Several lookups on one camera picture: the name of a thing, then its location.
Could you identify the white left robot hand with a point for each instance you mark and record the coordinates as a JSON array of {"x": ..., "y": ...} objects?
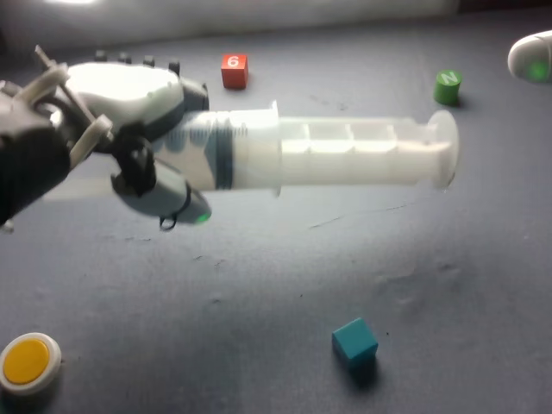
[{"x": 125, "y": 90}]

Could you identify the large clear plastic syringe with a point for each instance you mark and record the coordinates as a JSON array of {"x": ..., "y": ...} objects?
[{"x": 345, "y": 155}]

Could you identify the red number cube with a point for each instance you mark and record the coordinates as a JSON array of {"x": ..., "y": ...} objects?
[{"x": 235, "y": 73}]

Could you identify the white backdrop board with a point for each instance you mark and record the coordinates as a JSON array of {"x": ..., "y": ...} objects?
[{"x": 259, "y": 15}]

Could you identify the grey table cloth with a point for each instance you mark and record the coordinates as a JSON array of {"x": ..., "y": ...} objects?
[{"x": 259, "y": 280}]

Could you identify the green cylinder with letter N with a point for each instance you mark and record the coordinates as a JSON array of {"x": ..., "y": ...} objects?
[{"x": 447, "y": 88}]

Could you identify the teal cube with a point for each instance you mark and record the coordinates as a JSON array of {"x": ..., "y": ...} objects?
[{"x": 355, "y": 345}]

